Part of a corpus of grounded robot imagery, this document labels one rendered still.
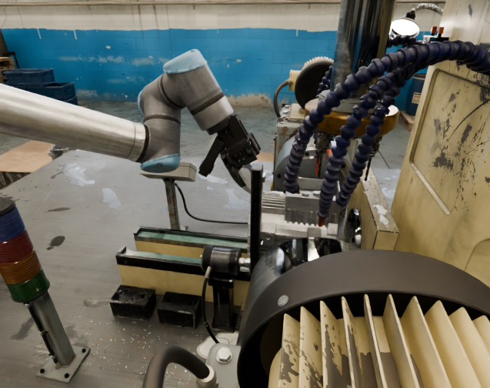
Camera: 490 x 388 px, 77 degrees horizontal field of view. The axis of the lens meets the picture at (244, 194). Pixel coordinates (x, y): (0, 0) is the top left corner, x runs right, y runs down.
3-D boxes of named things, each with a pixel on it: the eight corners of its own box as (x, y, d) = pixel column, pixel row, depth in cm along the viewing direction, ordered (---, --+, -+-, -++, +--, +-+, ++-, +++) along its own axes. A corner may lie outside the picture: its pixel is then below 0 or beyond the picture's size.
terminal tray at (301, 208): (334, 205, 79) (338, 180, 75) (337, 229, 70) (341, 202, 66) (287, 200, 81) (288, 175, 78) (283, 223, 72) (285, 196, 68)
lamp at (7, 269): (48, 263, 60) (41, 245, 58) (24, 285, 55) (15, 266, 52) (21, 259, 61) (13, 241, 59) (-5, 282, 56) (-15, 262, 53)
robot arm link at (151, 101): (133, 125, 78) (161, 107, 69) (135, 83, 80) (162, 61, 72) (165, 135, 84) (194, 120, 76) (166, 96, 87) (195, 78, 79)
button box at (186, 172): (195, 182, 106) (197, 167, 106) (188, 178, 99) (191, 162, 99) (148, 178, 108) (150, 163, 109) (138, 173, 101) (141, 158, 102)
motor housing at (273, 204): (326, 243, 90) (335, 185, 81) (328, 292, 74) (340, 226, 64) (258, 235, 93) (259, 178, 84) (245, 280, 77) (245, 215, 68)
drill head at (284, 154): (339, 179, 127) (349, 118, 115) (350, 232, 96) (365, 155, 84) (278, 175, 131) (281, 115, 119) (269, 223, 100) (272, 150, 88)
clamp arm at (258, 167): (262, 266, 70) (266, 163, 58) (261, 276, 68) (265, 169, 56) (248, 265, 71) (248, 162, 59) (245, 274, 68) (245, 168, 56)
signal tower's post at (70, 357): (91, 349, 74) (32, 196, 54) (68, 382, 67) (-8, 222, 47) (61, 344, 75) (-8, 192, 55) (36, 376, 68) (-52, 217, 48)
